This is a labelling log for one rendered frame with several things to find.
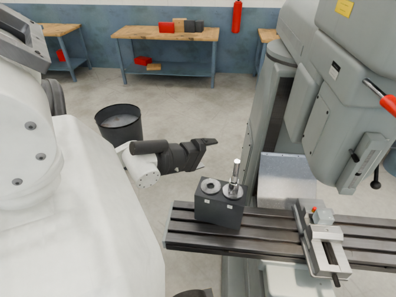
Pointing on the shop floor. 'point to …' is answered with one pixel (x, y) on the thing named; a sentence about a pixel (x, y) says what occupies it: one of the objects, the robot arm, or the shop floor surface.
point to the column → (268, 115)
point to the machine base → (233, 277)
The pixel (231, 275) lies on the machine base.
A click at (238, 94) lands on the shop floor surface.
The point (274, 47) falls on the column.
